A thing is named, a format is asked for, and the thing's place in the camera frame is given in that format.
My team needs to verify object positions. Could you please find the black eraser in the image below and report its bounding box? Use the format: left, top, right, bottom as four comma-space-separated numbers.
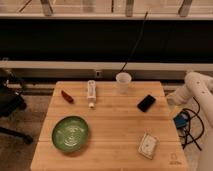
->
137, 95, 156, 112

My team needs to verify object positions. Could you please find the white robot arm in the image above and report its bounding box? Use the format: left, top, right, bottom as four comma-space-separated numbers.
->
167, 72, 213, 171

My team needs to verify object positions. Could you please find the clear plastic cup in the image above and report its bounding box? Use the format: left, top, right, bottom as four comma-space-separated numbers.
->
116, 72, 132, 93

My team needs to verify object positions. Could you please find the red chili pepper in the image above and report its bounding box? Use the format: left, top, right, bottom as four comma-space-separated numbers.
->
61, 90, 74, 103

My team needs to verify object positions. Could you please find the green bowl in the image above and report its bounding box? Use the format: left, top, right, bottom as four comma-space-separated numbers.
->
51, 116, 90, 153

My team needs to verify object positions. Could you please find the blue box on floor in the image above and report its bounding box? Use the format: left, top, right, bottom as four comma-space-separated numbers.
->
173, 115, 188, 129

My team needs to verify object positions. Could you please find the black office chair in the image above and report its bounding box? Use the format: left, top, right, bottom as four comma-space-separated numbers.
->
0, 69, 33, 144

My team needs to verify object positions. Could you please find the wall power outlet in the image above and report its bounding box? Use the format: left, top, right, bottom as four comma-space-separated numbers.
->
96, 71, 101, 78

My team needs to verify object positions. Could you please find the black diagonal cable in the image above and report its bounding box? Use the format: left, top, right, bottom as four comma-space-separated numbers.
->
119, 10, 150, 74

